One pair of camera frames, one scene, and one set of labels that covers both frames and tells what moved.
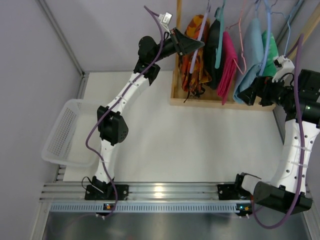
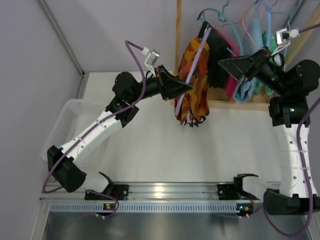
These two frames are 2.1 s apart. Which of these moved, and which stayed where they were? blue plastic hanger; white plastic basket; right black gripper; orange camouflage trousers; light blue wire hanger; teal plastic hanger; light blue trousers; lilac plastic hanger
Moved: teal plastic hanger; orange camouflage trousers; right black gripper; lilac plastic hanger
Stayed: light blue trousers; blue plastic hanger; light blue wire hanger; white plastic basket
